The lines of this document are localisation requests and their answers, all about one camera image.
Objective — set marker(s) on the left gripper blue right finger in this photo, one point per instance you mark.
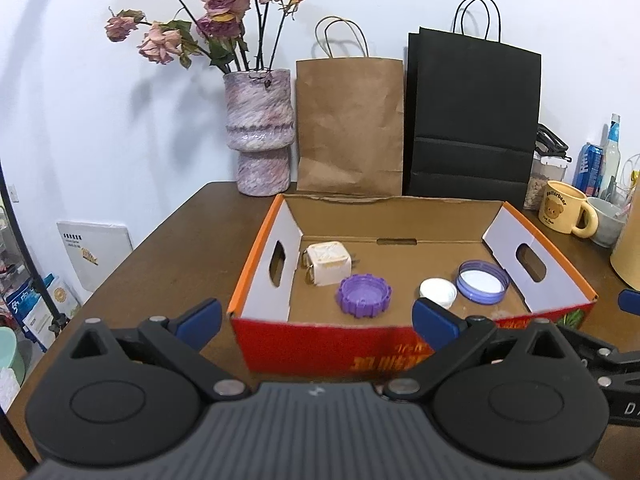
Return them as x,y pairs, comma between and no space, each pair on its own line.
438,327

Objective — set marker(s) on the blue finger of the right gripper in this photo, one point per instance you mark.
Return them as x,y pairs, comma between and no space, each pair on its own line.
629,301

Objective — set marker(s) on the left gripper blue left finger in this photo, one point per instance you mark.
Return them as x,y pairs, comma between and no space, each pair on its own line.
188,332

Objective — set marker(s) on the small white cap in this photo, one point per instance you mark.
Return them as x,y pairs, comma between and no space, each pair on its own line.
440,291

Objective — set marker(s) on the cream thermos jug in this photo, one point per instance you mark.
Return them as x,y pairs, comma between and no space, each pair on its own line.
625,257

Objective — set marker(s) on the purple rimmed white lid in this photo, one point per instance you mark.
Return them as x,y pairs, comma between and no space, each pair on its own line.
482,282

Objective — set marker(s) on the grey white ceramic cup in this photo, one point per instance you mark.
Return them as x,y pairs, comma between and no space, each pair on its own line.
610,222

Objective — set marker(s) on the purple ridged lid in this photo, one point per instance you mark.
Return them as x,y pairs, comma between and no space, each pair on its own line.
363,295

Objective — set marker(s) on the yellow bear mug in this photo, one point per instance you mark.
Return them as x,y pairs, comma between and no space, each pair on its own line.
566,210

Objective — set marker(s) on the red orange cardboard box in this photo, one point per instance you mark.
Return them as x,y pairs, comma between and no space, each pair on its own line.
285,325

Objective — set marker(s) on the clear glass bottle blue label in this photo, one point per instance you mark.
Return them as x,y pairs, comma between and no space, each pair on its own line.
611,160

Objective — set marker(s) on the white board on floor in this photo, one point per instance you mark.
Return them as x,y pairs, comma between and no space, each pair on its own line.
95,250

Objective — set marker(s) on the black tripod stand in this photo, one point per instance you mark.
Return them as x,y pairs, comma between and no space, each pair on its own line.
59,320

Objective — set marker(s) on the blue soda can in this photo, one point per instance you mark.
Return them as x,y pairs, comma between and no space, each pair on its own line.
587,176

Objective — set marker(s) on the white cube charger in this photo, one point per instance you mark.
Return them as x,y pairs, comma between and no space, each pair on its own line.
326,263

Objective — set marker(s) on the blue white packages on floor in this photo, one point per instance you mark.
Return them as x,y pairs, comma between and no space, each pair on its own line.
32,314

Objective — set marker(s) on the clear jar with black lid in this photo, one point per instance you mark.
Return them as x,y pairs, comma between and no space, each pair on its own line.
550,162

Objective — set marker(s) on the pink textured ceramic vase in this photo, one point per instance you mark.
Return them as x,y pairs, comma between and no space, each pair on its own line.
261,129

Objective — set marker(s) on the black paper bag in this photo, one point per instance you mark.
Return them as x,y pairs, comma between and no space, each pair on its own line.
471,115

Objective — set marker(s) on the brown paper bag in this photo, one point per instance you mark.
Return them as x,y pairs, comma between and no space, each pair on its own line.
350,120

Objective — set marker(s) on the dried pink rose bouquet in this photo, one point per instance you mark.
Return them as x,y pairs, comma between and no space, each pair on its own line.
230,34

